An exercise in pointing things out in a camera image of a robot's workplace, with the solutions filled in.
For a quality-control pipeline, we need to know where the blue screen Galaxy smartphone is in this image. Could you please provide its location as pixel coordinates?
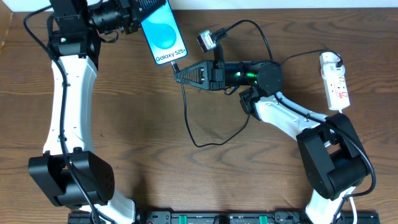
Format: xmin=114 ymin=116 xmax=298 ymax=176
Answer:
xmin=141 ymin=1 xmax=188 ymax=65

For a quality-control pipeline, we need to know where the black USB charging cable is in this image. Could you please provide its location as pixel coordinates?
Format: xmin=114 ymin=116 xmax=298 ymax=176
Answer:
xmin=170 ymin=49 xmax=344 ymax=148

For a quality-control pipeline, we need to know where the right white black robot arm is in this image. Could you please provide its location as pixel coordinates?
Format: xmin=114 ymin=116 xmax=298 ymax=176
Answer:
xmin=172 ymin=60 xmax=376 ymax=223

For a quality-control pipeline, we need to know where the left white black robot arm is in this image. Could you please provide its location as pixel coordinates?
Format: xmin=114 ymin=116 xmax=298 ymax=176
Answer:
xmin=28 ymin=0 xmax=164 ymax=223

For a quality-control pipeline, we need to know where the white power strip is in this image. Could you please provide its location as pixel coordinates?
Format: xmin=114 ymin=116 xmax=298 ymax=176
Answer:
xmin=320 ymin=52 xmax=350 ymax=113

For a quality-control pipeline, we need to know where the white USB wall charger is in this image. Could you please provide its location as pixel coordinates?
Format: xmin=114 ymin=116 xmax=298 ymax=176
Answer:
xmin=321 ymin=63 xmax=345 ymax=80

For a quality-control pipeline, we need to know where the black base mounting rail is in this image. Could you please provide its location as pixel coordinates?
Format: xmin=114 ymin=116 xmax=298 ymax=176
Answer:
xmin=67 ymin=211 xmax=381 ymax=224

